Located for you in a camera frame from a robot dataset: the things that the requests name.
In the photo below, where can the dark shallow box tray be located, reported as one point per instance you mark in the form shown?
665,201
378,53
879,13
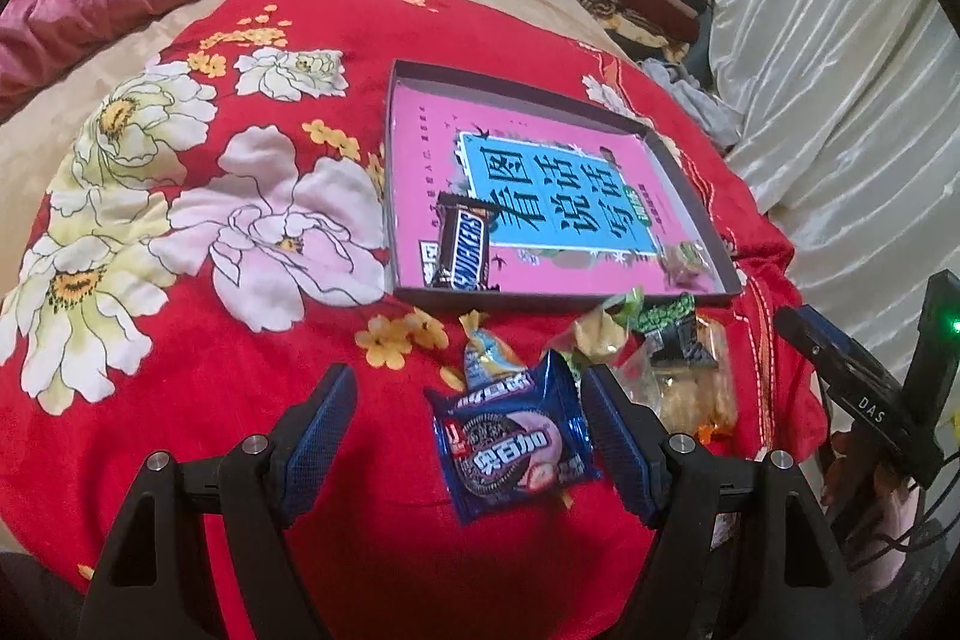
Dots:
525,190

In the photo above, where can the white satin curtain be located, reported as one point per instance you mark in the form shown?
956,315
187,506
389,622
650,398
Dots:
850,144

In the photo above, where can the green clear pastry packet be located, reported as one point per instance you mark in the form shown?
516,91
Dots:
603,335

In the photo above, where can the brown snack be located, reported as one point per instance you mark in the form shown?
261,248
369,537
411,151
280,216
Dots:
691,393

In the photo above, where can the Snickers bar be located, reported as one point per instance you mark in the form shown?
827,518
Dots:
465,225

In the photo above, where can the round green label pastry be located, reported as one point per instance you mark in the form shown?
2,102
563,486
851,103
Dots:
686,264

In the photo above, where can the pink Chinese workbook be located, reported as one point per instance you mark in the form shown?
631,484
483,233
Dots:
525,197

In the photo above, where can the black green snack packet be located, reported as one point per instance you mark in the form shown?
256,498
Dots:
670,334

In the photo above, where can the yellow candy packet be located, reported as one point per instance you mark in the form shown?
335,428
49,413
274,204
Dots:
487,358

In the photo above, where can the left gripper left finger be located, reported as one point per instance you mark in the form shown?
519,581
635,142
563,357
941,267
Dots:
306,440

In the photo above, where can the blue Oreo cookie packet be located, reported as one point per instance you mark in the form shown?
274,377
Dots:
511,440

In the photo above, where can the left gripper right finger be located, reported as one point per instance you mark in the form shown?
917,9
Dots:
629,439

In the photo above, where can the light blue crumpled cloth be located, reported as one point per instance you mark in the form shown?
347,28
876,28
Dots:
719,121

